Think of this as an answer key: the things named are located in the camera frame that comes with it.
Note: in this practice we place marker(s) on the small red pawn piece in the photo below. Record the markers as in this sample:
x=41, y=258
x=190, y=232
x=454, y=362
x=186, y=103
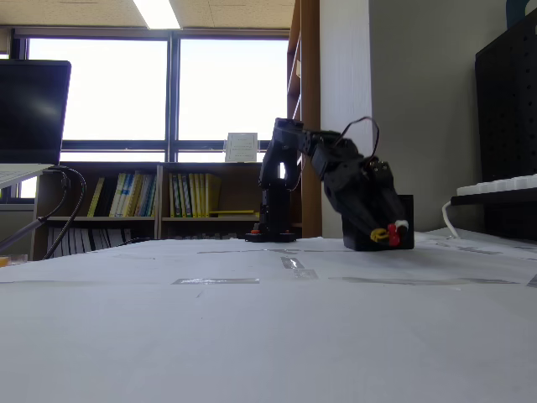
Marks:
x=394, y=235

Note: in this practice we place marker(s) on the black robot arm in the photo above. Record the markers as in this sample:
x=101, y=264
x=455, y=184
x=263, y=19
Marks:
x=274, y=168

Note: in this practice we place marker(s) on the black box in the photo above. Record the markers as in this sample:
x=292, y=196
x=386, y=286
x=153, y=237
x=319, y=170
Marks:
x=356, y=242

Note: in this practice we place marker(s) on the clear tape strip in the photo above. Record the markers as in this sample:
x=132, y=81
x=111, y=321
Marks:
x=305, y=274
x=419, y=281
x=291, y=262
x=216, y=281

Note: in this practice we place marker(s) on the white keyboard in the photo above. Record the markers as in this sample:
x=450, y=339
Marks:
x=499, y=184

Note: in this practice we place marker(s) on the tall wooden bookshelf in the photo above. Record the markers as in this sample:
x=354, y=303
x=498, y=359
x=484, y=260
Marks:
x=310, y=84

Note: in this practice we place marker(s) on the white paper sign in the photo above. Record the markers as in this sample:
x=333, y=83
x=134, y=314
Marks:
x=241, y=147

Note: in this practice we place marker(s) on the low wooden bookshelf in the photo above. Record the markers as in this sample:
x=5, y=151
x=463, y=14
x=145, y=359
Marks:
x=235, y=193
x=54, y=197

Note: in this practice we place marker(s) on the flat yellow book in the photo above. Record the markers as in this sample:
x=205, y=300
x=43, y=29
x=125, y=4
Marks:
x=230, y=212

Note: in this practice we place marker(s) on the black pegboard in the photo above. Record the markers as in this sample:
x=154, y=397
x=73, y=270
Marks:
x=507, y=113

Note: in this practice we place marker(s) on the green yellow binder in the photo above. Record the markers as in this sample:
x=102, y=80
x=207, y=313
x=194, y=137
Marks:
x=175, y=195
x=184, y=195

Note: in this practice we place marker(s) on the teal book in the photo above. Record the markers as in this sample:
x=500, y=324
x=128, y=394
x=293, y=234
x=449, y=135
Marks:
x=147, y=197

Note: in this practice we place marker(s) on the blue object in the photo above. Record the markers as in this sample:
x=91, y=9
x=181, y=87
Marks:
x=516, y=12

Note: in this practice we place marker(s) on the blue white book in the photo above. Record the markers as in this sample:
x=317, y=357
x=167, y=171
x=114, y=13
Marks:
x=127, y=195

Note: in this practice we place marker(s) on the yellow white book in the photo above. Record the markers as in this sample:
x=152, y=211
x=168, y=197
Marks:
x=118, y=195

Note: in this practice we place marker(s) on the white binder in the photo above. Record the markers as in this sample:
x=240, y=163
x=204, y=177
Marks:
x=52, y=241
x=85, y=240
x=104, y=238

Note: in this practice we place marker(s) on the ceiling light panel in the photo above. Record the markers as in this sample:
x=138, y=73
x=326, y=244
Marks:
x=157, y=14

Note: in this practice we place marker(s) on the leaning yellow book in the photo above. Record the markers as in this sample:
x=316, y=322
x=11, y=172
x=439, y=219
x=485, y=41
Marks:
x=95, y=197

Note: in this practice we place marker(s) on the black-screen laptop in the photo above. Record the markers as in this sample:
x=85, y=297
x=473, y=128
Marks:
x=31, y=113

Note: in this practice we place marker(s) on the grey metal rod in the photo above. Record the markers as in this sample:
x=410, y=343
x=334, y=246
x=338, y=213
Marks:
x=21, y=233

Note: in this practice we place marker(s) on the clear container with yellow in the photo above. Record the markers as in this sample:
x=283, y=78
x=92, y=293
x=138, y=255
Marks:
x=8, y=260

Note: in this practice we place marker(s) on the dark window frame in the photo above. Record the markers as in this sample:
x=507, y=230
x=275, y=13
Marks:
x=173, y=96

